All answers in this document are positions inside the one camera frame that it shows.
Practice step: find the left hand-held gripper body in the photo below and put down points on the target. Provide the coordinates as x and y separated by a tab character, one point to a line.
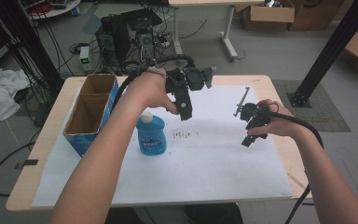
185	102

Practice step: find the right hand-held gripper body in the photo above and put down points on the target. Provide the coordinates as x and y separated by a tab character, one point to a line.
254	116

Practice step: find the person's right hand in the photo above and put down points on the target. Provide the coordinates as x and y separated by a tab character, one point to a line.
281	124

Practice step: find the person's left hand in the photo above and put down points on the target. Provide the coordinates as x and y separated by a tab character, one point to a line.
147	90

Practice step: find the light wooden table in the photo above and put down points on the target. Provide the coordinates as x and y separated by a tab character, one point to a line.
279	87

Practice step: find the blue bottle with white cap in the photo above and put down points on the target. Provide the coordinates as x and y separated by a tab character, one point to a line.
151	137

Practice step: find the white paper sheet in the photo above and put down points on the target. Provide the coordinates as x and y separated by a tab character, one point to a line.
205	168

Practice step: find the white desk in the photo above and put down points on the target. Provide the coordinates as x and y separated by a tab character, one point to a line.
227	34

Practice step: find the grey floor mat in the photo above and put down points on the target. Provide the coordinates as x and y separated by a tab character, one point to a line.
326	112

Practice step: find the open brown cardboard box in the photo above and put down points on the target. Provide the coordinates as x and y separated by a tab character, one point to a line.
267	17

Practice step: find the black computer tower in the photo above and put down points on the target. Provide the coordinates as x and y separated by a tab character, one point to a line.
121	37

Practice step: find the blue cardboard box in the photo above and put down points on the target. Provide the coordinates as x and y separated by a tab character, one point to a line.
88	113

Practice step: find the black metal stand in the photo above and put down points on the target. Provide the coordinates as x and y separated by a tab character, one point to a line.
332	49

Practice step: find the person's dark trousers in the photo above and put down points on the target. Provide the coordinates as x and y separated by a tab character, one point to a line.
211	214

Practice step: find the white power device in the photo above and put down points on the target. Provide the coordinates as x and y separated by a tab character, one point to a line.
84	55

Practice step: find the closed brown cardboard box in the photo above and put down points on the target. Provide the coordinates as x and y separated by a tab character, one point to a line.
317	14

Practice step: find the round white table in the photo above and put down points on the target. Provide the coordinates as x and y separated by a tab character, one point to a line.
56	9

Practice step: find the black tape strip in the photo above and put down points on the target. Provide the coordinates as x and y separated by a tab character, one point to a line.
28	163

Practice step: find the white cloth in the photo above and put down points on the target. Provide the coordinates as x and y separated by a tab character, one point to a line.
0	93

